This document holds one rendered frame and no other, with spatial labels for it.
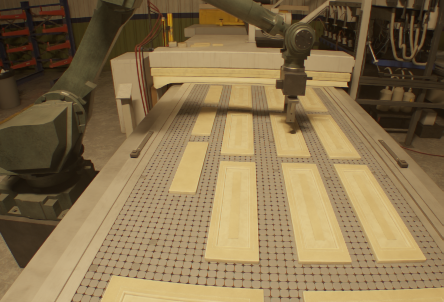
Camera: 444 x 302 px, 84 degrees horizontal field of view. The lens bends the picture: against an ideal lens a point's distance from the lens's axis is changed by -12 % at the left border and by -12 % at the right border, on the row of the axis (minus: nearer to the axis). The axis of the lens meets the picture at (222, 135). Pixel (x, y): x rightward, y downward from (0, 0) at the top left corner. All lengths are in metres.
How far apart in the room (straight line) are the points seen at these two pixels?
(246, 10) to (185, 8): 5.88
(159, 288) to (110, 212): 0.46
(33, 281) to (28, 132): 0.79
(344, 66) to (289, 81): 1.62
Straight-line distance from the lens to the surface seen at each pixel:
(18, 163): 1.82
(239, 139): 1.76
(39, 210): 1.98
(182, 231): 1.15
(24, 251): 2.35
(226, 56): 3.04
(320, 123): 2.12
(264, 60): 3.05
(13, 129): 1.70
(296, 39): 1.63
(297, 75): 1.68
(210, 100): 2.43
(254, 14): 1.60
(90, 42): 1.84
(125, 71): 3.77
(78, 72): 1.88
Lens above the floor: 1.69
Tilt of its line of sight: 26 degrees down
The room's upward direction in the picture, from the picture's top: straight up
